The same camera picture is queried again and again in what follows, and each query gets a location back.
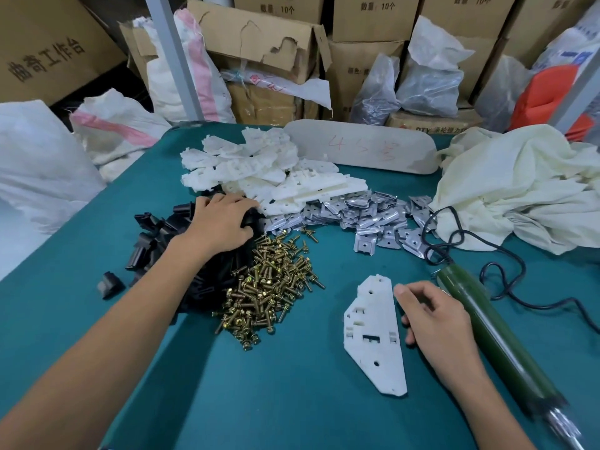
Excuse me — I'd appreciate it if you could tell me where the person's right hand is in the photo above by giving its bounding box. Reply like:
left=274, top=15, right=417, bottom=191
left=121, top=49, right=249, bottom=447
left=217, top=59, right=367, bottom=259
left=394, top=280, right=475, bottom=376

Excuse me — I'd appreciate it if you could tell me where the person's left hand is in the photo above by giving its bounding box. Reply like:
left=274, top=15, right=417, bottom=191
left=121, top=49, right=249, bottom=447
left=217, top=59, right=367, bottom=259
left=187, top=194, right=261, bottom=265

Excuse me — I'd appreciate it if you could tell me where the person's left forearm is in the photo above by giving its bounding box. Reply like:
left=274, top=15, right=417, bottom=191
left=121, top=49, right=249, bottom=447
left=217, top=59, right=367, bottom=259
left=0, top=232, right=209, bottom=450

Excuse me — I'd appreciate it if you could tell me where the person's right forearm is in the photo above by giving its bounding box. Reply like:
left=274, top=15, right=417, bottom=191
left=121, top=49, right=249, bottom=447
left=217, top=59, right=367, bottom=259
left=423, top=344, right=538, bottom=450

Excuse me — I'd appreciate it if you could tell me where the single white plastic plate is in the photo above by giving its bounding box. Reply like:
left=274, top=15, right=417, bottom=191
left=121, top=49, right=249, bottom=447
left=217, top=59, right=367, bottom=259
left=343, top=274, right=408, bottom=398

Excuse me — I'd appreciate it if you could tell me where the pile of brass screws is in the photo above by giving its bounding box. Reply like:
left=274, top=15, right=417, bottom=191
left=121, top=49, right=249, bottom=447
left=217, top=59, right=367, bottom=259
left=212, top=228, right=327, bottom=353

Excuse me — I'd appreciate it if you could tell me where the pile of white plastic plates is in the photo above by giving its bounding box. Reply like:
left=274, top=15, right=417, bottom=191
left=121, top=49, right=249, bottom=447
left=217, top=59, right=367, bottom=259
left=180, top=126, right=369, bottom=217

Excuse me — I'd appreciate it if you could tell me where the pile of black plastic parts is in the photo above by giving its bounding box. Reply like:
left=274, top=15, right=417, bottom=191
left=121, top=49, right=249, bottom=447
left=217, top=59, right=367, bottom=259
left=124, top=196, right=265, bottom=325

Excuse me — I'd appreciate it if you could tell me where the green electric screwdriver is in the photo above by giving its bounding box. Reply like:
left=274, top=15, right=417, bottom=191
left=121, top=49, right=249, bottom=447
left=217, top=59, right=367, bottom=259
left=435, top=264, right=588, bottom=450

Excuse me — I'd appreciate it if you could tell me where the pile of metal brackets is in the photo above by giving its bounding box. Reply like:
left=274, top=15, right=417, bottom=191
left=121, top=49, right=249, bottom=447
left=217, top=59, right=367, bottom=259
left=262, top=191, right=439, bottom=253

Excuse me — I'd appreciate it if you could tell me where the taped cardboard box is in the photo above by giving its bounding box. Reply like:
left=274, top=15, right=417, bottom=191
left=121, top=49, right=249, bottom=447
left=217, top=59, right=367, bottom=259
left=227, top=82, right=306, bottom=127

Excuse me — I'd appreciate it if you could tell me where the single black plastic part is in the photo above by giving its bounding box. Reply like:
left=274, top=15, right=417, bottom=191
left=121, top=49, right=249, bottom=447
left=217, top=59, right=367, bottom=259
left=97, top=271, right=126, bottom=301

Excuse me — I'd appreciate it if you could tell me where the white oval board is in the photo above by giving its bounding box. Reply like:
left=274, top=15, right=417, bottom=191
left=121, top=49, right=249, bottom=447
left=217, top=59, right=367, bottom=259
left=283, top=119, right=442, bottom=177

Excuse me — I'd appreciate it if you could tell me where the white red printed plastic sheet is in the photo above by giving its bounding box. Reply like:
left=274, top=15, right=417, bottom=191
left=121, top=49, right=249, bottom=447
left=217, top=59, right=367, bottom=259
left=219, top=67, right=333, bottom=111

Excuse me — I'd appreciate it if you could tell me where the tall pink striped woven sack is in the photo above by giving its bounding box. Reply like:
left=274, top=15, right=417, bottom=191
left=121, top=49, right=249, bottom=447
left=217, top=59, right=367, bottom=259
left=133, top=8, right=236, bottom=125

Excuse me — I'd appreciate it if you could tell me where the cream cloth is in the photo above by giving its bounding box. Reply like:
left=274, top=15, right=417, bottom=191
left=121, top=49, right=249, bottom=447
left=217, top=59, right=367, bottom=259
left=428, top=126, right=600, bottom=256

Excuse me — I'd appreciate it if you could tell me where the clear plastic bag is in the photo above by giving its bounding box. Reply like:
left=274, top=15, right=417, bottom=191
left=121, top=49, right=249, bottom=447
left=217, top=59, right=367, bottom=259
left=349, top=53, right=402, bottom=127
left=395, top=15, right=475, bottom=119
left=473, top=54, right=536, bottom=133

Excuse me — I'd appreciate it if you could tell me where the torn cardboard box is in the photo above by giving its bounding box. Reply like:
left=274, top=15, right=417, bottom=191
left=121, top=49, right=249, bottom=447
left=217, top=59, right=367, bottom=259
left=187, top=0, right=333, bottom=86

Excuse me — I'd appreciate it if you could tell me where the low cardboard box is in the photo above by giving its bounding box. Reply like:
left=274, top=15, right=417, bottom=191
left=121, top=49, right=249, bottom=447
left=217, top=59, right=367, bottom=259
left=386, top=108, right=484, bottom=133

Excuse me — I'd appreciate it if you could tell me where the plain white woven sack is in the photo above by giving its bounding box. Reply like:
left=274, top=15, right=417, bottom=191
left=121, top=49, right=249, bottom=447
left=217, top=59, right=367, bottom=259
left=0, top=99, right=108, bottom=236

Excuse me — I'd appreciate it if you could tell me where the orange plastic item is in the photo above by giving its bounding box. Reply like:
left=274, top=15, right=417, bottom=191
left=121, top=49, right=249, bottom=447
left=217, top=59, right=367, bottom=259
left=508, top=65, right=597, bottom=142

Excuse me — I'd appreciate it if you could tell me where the large printed cardboard box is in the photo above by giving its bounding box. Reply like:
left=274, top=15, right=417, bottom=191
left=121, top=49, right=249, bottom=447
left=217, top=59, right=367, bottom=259
left=0, top=0, right=128, bottom=106

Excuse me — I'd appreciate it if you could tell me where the white blue printed sack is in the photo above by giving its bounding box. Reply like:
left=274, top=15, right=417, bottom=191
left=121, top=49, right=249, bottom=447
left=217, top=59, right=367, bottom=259
left=532, top=13, right=600, bottom=92

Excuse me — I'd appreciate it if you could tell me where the black power cable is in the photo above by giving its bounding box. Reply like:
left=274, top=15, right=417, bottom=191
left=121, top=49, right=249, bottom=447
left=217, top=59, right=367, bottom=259
left=419, top=205, right=600, bottom=334

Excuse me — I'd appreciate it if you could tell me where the grey metal post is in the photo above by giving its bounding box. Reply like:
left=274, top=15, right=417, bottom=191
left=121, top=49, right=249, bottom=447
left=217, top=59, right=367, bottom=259
left=142, top=0, right=207, bottom=123
left=546, top=64, right=600, bottom=135

